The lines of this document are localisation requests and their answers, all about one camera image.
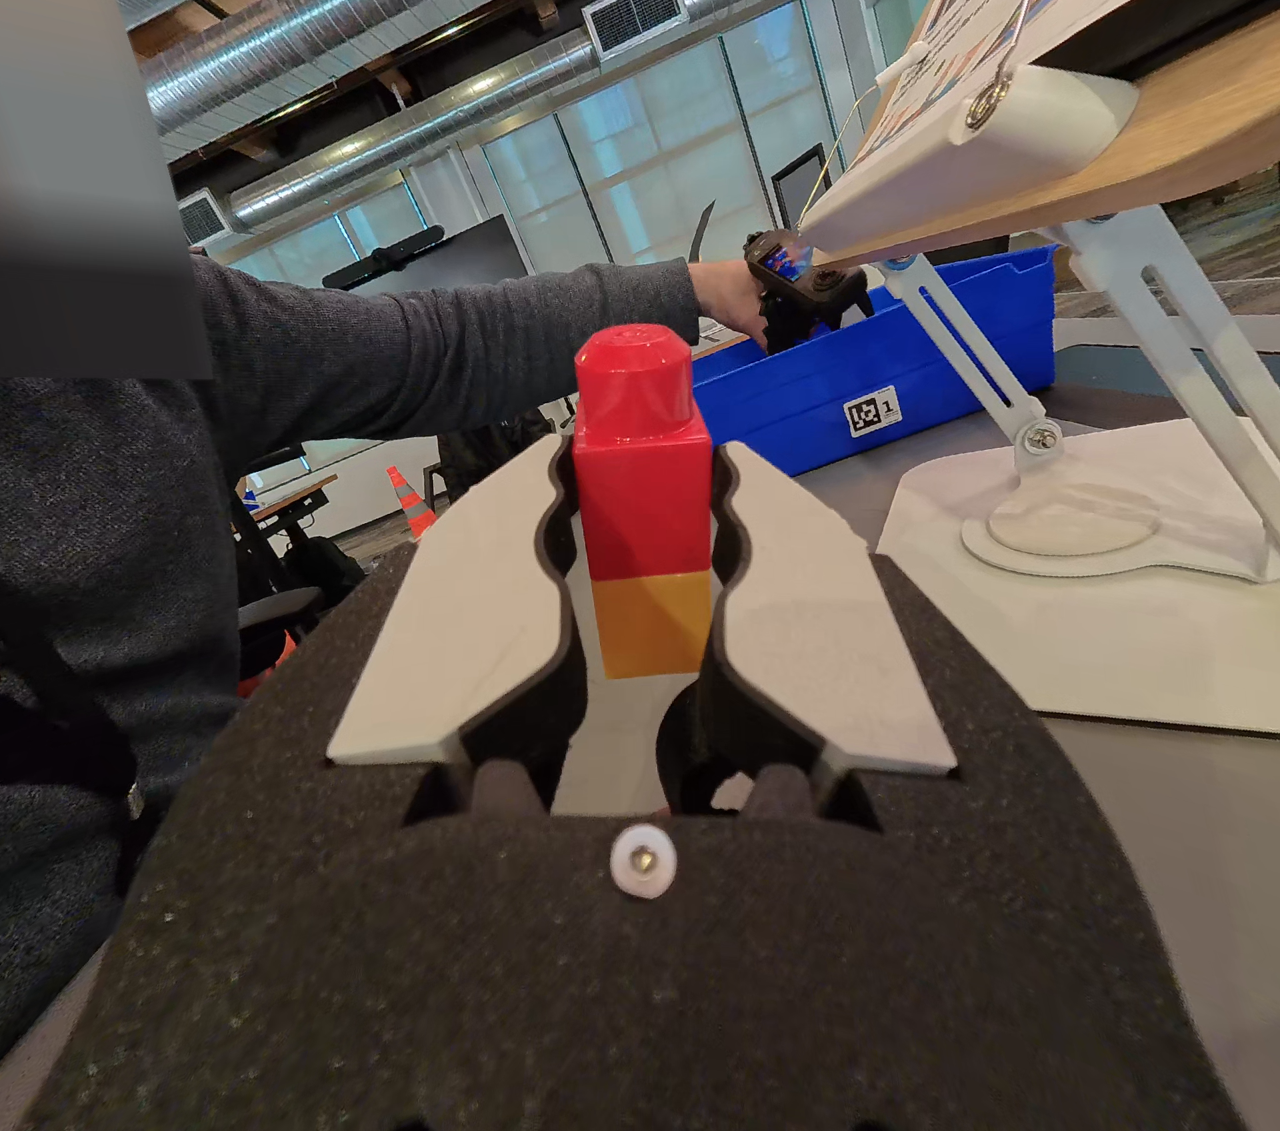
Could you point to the large black monitor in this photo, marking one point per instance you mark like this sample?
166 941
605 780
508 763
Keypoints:
479 255

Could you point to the white air vent grille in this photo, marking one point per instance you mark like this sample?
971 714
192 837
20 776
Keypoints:
634 11
205 217

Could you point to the yellow toy block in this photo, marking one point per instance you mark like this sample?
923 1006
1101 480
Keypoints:
649 625

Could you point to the grey desk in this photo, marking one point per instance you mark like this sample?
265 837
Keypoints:
1150 851

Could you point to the wooden book stand white base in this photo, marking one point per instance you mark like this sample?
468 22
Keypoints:
1099 630

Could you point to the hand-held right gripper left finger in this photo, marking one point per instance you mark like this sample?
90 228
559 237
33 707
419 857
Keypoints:
470 630

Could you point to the tablet on floor stand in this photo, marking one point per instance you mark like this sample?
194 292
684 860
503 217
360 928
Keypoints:
799 181

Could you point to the printed instruction sheet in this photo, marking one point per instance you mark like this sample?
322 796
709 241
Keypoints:
1000 0

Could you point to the person's left forearm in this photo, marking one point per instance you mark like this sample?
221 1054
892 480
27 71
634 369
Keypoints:
450 351

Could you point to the red toy block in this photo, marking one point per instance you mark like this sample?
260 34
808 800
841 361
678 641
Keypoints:
640 471

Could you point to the person's left hand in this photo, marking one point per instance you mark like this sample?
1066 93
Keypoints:
724 290

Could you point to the black webcam bar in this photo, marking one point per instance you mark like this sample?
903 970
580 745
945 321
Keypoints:
384 261

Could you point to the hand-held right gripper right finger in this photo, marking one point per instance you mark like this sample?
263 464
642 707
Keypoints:
819 641

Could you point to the blue plastic bin with tag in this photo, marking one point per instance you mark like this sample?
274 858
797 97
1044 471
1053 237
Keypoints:
799 400

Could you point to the person's torso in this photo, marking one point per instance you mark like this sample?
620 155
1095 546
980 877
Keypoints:
99 601

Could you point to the orange traffic cone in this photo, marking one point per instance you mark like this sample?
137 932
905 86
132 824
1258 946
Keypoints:
415 506

